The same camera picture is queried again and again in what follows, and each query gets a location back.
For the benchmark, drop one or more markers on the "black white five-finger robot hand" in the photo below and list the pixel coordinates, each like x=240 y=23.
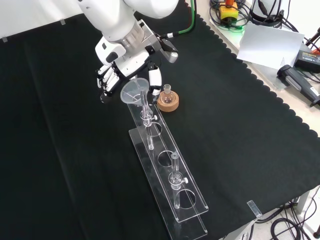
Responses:
x=130 y=62

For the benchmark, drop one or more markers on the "clear plastic funnel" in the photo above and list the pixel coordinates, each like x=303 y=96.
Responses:
x=131 y=91

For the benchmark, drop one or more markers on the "clear acrylic funnel stand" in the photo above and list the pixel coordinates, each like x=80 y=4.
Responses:
x=167 y=142

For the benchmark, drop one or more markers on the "small round-bottom glass flask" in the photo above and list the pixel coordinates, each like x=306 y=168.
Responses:
x=167 y=98

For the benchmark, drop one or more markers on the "grey cloth clip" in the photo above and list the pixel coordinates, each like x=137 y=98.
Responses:
x=4 y=39
x=63 y=22

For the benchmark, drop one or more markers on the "black bench cloth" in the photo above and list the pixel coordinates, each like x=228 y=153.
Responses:
x=75 y=150

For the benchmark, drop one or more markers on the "yellow stop button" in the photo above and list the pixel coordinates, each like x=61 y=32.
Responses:
x=228 y=13

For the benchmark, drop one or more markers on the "pale board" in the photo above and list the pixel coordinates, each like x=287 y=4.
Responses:
x=270 y=42

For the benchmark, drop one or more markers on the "white black cylindrical base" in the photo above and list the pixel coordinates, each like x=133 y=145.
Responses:
x=270 y=10

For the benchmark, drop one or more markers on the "black grey handheld device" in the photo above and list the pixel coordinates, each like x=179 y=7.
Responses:
x=297 y=82

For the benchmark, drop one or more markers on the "black power adapter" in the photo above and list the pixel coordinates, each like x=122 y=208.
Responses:
x=308 y=58

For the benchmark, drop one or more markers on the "clear cloth clip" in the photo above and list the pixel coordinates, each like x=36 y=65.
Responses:
x=254 y=208

